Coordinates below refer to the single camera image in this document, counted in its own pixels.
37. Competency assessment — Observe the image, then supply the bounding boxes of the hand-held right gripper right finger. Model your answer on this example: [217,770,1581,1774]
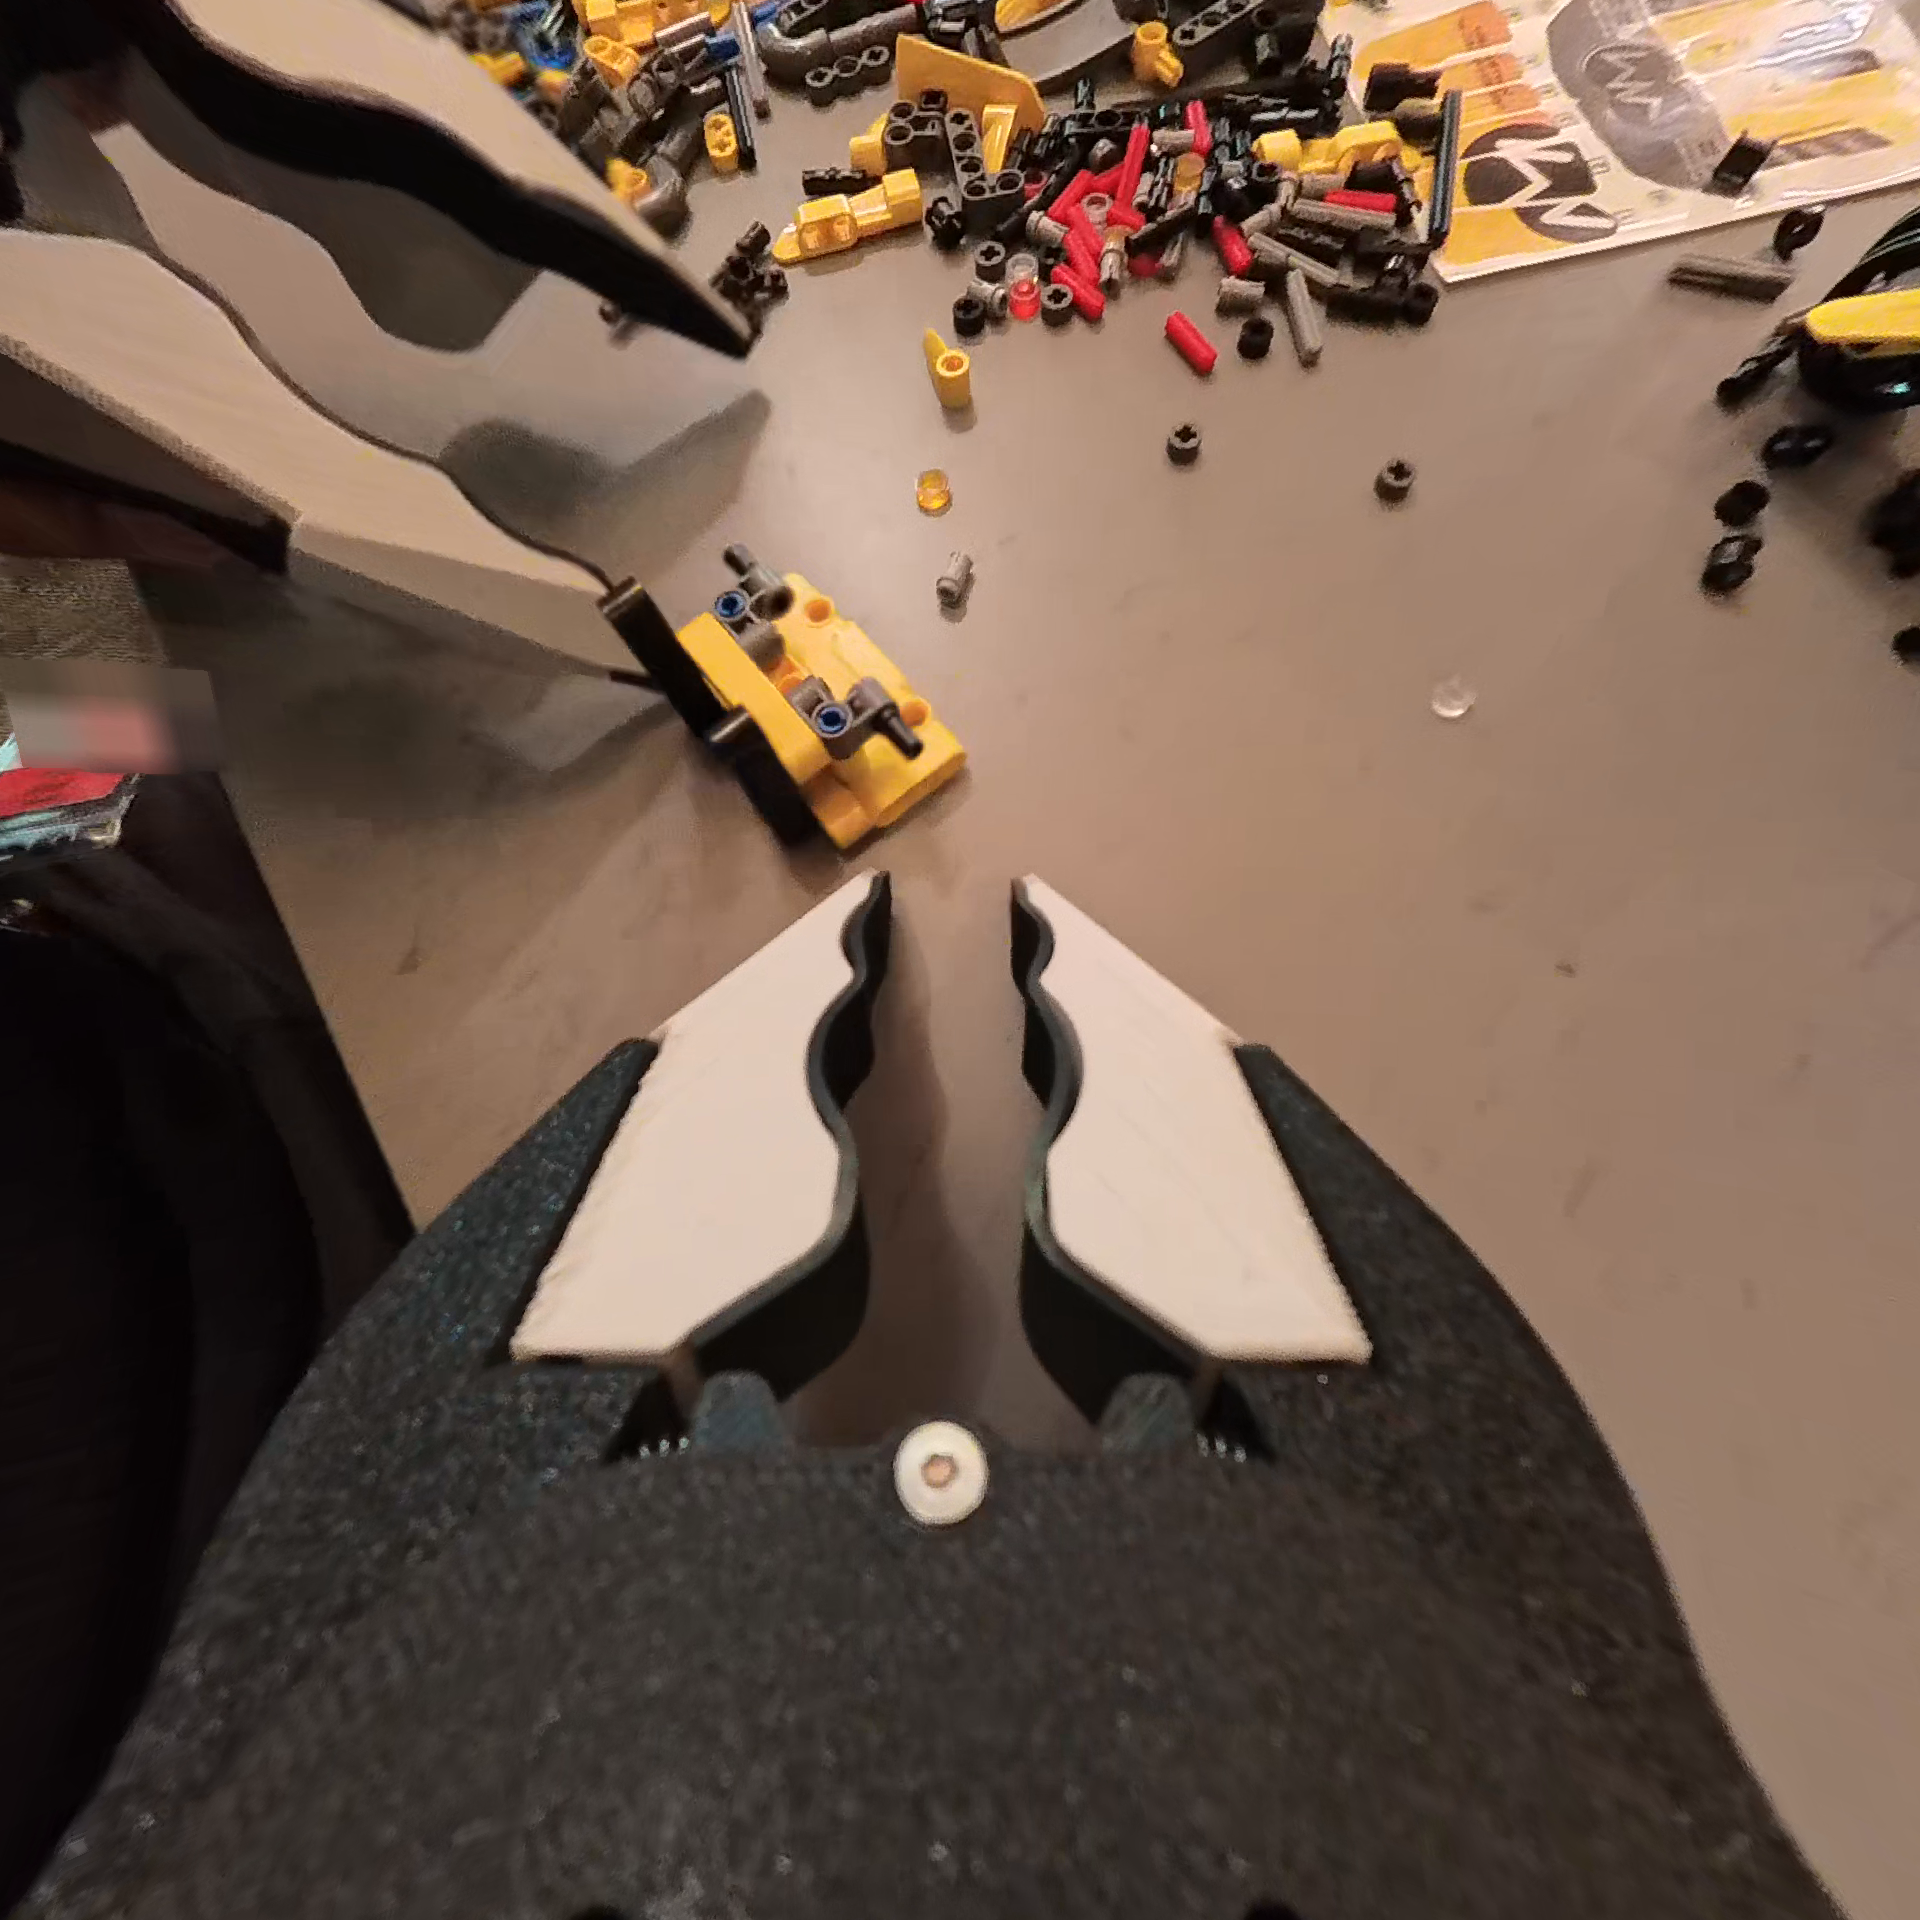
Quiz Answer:
[1011,874,1372,1422]

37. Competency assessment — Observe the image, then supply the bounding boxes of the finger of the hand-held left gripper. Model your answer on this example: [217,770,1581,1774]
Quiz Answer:
[0,225,669,692]
[89,0,771,485]

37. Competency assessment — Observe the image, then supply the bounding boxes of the yellow toy brick assembly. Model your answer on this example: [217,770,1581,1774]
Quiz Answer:
[601,545,969,852]

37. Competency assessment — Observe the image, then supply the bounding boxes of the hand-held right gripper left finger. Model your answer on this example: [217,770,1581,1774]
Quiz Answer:
[510,871,893,1407]

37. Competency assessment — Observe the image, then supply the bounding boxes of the black and yellow toy model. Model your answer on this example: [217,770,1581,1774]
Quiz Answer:
[1716,207,1920,417]

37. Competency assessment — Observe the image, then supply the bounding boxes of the yellow printed sticker sheet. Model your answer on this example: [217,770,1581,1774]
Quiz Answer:
[1348,0,1920,285]

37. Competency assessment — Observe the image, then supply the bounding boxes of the pile of loose toy bricks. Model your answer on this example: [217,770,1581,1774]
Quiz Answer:
[477,0,1459,368]

